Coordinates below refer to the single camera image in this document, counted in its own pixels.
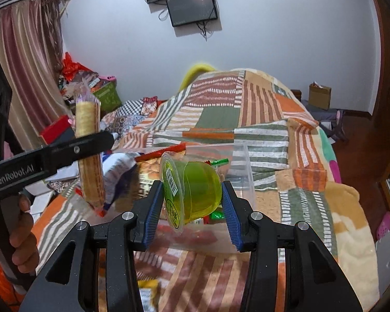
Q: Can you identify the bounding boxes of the small black wall monitor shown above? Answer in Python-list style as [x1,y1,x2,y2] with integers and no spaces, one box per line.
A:
[166,0,218,27]

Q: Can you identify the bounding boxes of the clear plastic storage container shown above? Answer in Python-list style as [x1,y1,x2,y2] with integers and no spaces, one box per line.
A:
[130,141,257,257]

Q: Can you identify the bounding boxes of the blue white snack packet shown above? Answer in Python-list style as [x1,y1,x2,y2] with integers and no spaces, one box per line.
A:
[102,152,140,210]

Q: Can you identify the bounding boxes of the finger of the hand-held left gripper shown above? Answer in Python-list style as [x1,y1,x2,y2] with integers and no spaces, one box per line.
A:
[48,131,115,170]

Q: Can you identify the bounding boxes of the curtain rail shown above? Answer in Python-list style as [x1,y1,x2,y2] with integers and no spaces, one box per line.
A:
[0,0,47,12]

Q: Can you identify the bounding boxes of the person's left hand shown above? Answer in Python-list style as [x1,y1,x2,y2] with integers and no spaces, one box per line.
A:
[9,194,40,274]

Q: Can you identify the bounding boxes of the striped red beige curtains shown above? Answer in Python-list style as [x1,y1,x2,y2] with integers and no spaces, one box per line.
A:
[0,0,69,154]

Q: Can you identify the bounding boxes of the green jelly cup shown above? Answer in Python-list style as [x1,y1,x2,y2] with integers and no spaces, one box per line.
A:
[159,151,223,230]

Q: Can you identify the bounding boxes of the yellow foam cushion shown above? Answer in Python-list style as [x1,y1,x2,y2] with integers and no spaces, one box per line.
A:
[178,63,217,90]

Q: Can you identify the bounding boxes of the patchwork blanket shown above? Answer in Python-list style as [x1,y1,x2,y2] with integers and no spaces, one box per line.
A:
[29,68,380,312]

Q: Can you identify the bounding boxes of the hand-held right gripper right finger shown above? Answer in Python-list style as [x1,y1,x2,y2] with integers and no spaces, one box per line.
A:
[222,180,360,312]

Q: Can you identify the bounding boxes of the red plastic bag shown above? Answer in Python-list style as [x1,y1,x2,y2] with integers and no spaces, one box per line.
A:
[61,51,90,82]

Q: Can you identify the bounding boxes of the wafer roll packet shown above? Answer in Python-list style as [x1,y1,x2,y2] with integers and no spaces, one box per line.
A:
[72,82,107,217]

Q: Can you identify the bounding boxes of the orange cracker packet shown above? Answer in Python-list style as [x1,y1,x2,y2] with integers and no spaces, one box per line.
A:
[139,159,163,183]

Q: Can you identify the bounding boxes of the red snack packet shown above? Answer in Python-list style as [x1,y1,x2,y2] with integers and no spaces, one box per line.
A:
[134,142,187,164]

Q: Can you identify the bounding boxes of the brown paper bag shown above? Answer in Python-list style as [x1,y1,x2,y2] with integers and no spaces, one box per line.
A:
[308,82,332,111]

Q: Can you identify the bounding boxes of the grey backpack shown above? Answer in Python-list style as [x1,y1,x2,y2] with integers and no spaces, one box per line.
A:
[307,105,349,142]

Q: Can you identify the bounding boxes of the yellow white snack packet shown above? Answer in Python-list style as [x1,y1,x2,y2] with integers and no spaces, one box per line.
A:
[138,279,160,312]

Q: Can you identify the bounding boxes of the red box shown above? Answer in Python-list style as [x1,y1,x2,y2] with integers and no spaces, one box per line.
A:
[38,115,76,146]

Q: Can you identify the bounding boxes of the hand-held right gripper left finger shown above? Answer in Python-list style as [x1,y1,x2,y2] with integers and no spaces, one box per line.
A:
[18,180,165,312]

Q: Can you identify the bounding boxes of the green-edged clear nut packet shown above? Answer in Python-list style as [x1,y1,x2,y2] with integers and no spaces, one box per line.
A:
[207,158,230,178]

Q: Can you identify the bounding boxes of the checkered cloth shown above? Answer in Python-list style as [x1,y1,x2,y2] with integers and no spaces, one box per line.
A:
[115,96,160,118]

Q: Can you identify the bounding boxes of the black monitor cable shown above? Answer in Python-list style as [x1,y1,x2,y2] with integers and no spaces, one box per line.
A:
[196,19,216,42]

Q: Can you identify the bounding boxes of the pink slipper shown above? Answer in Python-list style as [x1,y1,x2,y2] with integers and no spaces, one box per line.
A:
[375,211,390,242]

